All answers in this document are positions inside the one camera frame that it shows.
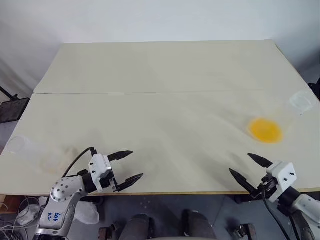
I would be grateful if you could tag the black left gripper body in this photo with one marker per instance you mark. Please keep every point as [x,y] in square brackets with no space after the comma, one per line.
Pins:
[108,182]

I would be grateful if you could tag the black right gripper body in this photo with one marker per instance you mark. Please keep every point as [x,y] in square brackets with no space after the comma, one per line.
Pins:
[267,186]

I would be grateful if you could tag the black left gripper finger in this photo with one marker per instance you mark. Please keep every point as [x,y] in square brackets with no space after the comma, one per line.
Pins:
[120,155]
[130,182]

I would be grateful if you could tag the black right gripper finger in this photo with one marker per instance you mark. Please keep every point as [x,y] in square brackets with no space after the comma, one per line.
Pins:
[242,181]
[261,162]

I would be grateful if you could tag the large clear bottle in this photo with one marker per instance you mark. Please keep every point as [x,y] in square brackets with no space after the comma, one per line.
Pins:
[265,130]

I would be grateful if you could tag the clear plastic cup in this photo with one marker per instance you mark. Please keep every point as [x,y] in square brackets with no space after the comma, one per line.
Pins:
[52,160]

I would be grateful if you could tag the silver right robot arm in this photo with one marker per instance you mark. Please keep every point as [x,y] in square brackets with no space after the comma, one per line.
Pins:
[307,207]

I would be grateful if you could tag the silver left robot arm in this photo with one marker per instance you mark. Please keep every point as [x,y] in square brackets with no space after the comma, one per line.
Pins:
[58,197]

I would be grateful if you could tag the clear plastic bag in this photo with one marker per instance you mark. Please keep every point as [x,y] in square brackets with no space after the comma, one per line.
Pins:
[87,212]

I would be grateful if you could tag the dark grey rounded shape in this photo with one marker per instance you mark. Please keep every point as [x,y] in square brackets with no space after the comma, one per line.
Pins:
[140,227]
[198,225]

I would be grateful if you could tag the black object beside table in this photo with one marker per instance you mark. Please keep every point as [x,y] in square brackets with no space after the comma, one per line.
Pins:
[315,90]

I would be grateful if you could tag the black mesh panel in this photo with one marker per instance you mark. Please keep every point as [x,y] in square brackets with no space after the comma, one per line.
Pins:
[12,110]

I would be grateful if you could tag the black metal stand rod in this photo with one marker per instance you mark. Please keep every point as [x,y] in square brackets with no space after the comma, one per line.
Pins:
[7,92]

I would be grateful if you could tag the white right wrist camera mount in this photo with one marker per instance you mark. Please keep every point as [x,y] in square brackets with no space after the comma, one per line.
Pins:
[282,175]

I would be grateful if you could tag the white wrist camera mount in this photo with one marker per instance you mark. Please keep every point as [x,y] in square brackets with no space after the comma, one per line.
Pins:
[98,166]
[282,175]

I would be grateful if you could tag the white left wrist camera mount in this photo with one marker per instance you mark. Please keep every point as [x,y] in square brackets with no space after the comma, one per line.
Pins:
[98,166]

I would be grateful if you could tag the dark metal bracket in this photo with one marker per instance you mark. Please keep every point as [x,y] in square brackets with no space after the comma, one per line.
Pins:
[108,232]
[243,232]

